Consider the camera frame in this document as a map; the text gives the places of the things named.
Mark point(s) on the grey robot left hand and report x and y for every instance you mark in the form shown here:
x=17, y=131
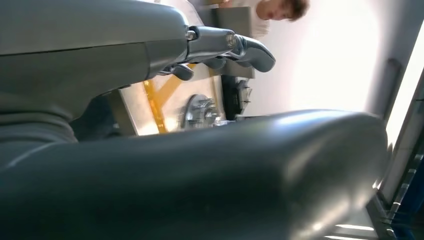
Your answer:
x=198, y=185

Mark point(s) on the stainless steel workbench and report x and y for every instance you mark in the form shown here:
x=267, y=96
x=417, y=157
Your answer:
x=139, y=109

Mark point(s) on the grey wheel cover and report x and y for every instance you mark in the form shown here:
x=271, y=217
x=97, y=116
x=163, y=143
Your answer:
x=200, y=112

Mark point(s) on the black device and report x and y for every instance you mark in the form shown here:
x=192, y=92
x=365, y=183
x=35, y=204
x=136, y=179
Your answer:
x=233, y=97

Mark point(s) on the person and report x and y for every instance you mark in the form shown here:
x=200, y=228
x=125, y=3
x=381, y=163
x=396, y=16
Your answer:
x=281, y=10

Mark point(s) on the grey window frame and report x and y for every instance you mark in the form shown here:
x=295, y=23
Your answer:
x=404, y=139

